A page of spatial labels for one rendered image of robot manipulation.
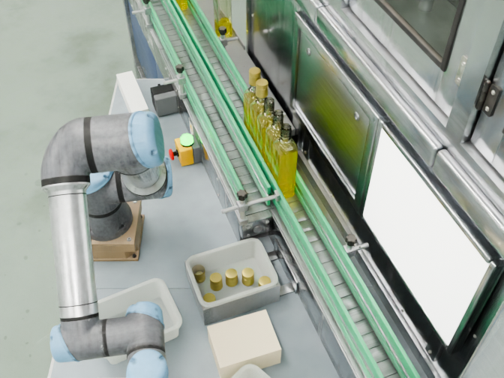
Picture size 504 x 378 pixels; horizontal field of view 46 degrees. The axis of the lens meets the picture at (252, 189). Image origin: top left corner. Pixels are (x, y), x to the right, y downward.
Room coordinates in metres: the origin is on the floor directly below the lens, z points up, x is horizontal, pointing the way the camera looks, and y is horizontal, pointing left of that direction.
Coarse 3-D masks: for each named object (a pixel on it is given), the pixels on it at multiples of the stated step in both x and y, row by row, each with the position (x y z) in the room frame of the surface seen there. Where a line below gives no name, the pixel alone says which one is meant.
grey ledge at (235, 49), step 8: (200, 0) 2.26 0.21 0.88; (208, 0) 2.26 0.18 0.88; (208, 8) 2.20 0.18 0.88; (208, 16) 2.13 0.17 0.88; (232, 32) 2.02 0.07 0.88; (240, 40) 1.95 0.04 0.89; (232, 48) 1.92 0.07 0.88; (240, 48) 1.92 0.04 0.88; (232, 56) 1.87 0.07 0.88; (240, 56) 1.87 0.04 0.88; (248, 56) 1.87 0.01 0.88; (240, 64) 1.81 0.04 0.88; (248, 64) 1.81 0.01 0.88; (240, 72) 1.77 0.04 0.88; (248, 72) 1.77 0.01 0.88; (248, 80) 1.72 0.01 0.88; (272, 96) 1.63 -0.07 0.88; (288, 120) 1.51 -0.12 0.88
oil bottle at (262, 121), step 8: (256, 120) 1.30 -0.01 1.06; (264, 120) 1.27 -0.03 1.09; (272, 120) 1.27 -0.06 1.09; (256, 128) 1.30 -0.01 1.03; (264, 128) 1.26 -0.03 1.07; (256, 136) 1.30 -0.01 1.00; (264, 136) 1.26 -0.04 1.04; (256, 144) 1.30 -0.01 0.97; (264, 144) 1.26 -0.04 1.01; (264, 152) 1.26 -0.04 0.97
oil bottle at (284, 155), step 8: (272, 144) 1.20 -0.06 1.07; (280, 144) 1.17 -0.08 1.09; (288, 144) 1.17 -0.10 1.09; (272, 152) 1.19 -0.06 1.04; (280, 152) 1.16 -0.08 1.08; (288, 152) 1.16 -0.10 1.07; (296, 152) 1.17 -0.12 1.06; (272, 160) 1.19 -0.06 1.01; (280, 160) 1.15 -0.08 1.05; (288, 160) 1.16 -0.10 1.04; (296, 160) 1.17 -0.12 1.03; (272, 168) 1.19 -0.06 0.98; (280, 168) 1.15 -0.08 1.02; (288, 168) 1.16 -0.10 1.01; (280, 176) 1.15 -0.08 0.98; (288, 176) 1.16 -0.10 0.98; (280, 184) 1.15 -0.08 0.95; (288, 184) 1.16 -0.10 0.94; (288, 192) 1.16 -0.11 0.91
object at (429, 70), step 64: (256, 0) 1.83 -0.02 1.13; (320, 0) 1.38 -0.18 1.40; (384, 0) 1.16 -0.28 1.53; (448, 0) 0.97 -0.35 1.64; (256, 64) 1.83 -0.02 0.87; (384, 64) 1.08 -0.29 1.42; (448, 64) 0.93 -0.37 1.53; (448, 128) 0.85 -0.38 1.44; (320, 192) 1.27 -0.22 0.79; (384, 256) 0.94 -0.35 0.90
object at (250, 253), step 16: (256, 240) 1.04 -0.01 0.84; (192, 256) 0.98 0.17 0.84; (208, 256) 0.99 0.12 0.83; (224, 256) 1.01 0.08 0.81; (240, 256) 1.02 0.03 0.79; (256, 256) 1.02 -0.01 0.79; (192, 272) 0.93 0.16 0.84; (208, 272) 0.98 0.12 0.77; (224, 272) 0.98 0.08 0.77; (240, 272) 0.98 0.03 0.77; (256, 272) 0.98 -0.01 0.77; (272, 272) 0.93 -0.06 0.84; (208, 288) 0.92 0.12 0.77; (224, 288) 0.92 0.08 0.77; (240, 288) 0.92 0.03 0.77; (256, 288) 0.88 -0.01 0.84; (208, 304) 0.83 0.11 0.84
